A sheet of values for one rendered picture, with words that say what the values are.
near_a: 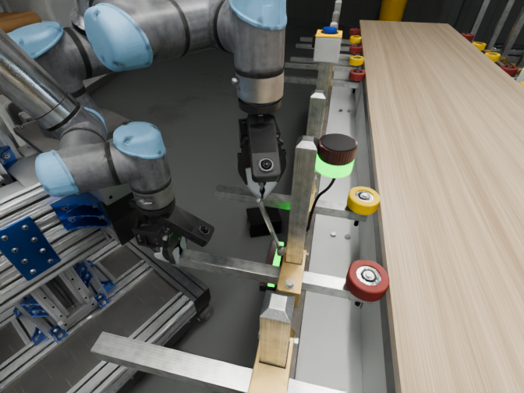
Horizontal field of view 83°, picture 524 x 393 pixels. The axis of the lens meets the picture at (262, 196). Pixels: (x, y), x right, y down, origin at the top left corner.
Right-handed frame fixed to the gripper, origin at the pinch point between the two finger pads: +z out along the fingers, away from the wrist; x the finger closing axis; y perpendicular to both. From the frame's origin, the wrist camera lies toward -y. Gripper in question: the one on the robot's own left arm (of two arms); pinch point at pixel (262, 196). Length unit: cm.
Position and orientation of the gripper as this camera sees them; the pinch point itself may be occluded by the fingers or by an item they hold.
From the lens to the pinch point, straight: 60.3
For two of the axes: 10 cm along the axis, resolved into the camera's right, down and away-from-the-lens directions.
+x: -9.9, 0.9, -1.0
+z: 0.0, 7.4, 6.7
